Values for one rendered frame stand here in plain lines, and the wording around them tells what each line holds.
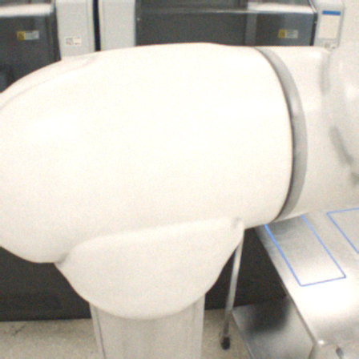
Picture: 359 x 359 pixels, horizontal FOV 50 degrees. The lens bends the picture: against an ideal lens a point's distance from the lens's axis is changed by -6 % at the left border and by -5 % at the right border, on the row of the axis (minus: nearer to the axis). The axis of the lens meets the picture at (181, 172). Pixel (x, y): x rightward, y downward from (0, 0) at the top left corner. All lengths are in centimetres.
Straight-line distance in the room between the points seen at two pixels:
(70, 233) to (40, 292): 164
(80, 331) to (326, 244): 124
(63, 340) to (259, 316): 91
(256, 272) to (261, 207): 161
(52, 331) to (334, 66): 191
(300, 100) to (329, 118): 2
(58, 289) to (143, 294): 157
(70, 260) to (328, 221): 117
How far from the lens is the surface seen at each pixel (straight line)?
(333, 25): 151
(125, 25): 134
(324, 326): 104
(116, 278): 25
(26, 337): 207
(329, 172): 26
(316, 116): 25
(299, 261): 118
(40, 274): 178
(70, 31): 135
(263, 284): 194
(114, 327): 33
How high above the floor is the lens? 160
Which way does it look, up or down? 32 degrees down
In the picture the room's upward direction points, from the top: 1 degrees clockwise
